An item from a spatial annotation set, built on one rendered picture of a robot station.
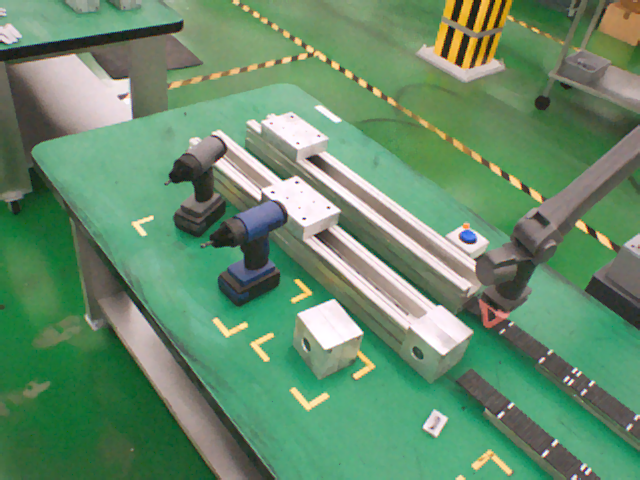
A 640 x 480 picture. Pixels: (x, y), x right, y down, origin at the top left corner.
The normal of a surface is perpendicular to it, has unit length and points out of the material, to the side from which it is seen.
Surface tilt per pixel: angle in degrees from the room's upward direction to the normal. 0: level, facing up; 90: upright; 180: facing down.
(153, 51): 90
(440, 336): 0
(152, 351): 0
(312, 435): 0
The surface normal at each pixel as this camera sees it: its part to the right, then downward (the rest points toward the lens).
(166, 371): 0.14, -0.75
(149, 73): 0.63, 0.57
